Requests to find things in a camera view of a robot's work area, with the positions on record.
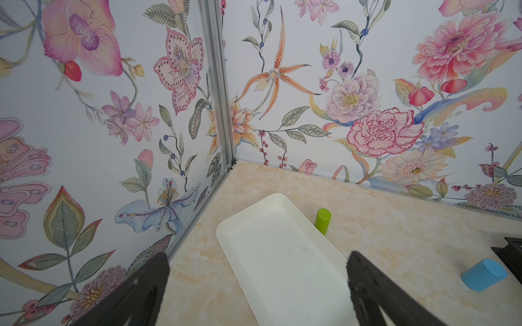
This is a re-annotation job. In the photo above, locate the black white checkerboard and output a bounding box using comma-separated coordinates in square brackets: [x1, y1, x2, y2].
[492, 237, 522, 283]

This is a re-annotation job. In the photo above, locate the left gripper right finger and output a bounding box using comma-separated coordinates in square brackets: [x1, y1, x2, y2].
[346, 251, 444, 326]

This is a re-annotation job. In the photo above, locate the green cylinder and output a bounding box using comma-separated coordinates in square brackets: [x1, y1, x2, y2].
[314, 208, 332, 236]

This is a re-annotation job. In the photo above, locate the blue cylinder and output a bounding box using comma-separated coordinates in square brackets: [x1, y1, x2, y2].
[461, 259, 508, 292]

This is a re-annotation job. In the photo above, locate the left white tray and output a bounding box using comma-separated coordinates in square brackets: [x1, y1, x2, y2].
[216, 193, 358, 325]

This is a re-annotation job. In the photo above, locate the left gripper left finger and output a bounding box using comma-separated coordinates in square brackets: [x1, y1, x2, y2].
[74, 252, 170, 326]

